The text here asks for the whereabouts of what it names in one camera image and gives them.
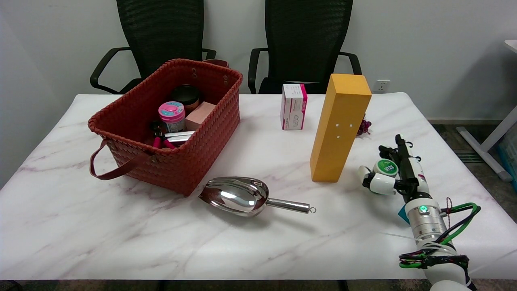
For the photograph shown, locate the green gum jar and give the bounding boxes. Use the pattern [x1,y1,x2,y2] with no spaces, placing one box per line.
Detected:
[372,159,399,178]

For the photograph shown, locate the pink handled pliers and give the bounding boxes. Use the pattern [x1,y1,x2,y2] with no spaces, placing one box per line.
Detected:
[150,121,176,150]

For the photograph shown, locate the pale pink block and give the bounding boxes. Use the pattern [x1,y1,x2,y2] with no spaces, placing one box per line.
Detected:
[185,101,216,131]

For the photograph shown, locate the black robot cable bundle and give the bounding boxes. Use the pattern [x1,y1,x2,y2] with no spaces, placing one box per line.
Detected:
[399,204,481,289]

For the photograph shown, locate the shiny metal scoop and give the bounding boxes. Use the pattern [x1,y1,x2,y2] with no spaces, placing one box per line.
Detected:
[198,177,316,217]

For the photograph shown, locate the green robot cable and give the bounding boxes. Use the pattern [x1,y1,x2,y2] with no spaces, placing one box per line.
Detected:
[399,202,481,269]

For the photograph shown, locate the silver metal tin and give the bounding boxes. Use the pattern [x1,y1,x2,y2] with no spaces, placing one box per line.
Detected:
[164,131,196,145]

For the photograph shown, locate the dark jar with black lid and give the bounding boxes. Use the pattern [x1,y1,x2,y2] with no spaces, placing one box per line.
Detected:
[171,84,200,114]

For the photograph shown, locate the black mesh office chair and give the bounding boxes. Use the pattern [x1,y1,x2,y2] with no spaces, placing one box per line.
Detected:
[248,0,363,95]
[90,0,217,95]

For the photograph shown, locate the white side desk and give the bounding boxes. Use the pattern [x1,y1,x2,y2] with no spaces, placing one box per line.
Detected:
[456,40,517,182]

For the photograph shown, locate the purple grape bunch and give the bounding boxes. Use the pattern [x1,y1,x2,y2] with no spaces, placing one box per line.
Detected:
[356,114,372,137]

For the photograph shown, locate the tall yellow box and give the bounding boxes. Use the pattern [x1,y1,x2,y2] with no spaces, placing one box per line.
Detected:
[310,74,372,183]

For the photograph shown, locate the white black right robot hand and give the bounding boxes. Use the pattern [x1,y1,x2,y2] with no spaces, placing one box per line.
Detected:
[357,134,431,203]

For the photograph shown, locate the blue storage bin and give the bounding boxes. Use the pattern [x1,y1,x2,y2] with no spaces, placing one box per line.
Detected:
[498,131,517,192]

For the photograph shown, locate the pink lid jar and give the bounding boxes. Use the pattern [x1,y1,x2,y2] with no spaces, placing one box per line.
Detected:
[158,101,186,133]

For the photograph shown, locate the pink and white carton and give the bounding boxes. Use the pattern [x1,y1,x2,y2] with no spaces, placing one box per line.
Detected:
[280,83,308,131]

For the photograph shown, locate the red woven basket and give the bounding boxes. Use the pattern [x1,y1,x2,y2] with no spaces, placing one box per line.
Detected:
[88,59,243,197]

